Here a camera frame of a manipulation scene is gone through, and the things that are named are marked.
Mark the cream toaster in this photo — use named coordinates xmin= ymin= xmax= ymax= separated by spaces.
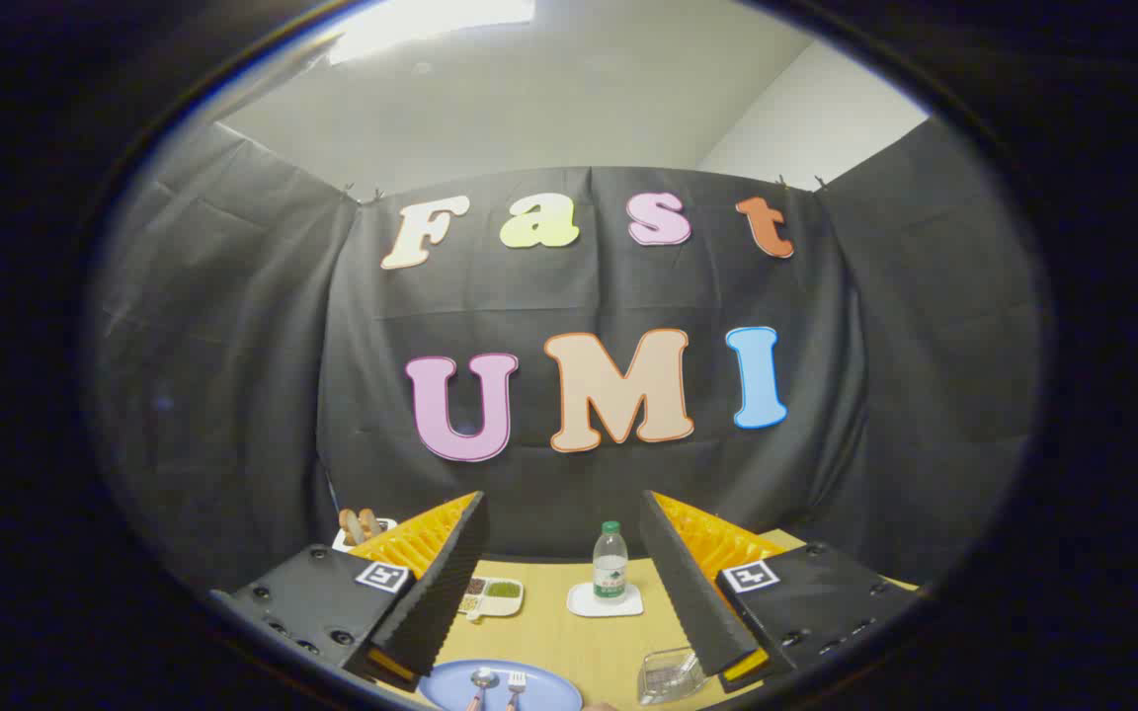
xmin=332 ymin=517 xmax=400 ymax=553

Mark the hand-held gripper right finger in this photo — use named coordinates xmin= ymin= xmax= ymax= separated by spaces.
xmin=638 ymin=491 xmax=926 ymax=692

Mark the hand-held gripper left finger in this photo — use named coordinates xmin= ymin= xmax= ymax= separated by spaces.
xmin=218 ymin=491 xmax=491 ymax=692

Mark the white square coaster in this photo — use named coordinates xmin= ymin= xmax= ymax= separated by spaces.
xmin=566 ymin=581 xmax=645 ymax=619

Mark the white divided dish with beans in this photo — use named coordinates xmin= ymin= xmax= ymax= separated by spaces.
xmin=457 ymin=577 xmax=526 ymax=622

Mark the metal wire cutlery basket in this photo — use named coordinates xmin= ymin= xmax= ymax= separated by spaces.
xmin=637 ymin=647 xmax=706 ymax=706

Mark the clear water bottle green cap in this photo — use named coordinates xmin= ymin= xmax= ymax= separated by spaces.
xmin=593 ymin=520 xmax=629 ymax=603

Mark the blue round plate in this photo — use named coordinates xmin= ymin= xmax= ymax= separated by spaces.
xmin=418 ymin=659 xmax=584 ymax=711

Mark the black backdrop cloth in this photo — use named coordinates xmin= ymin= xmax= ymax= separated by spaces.
xmin=90 ymin=118 xmax=1044 ymax=593

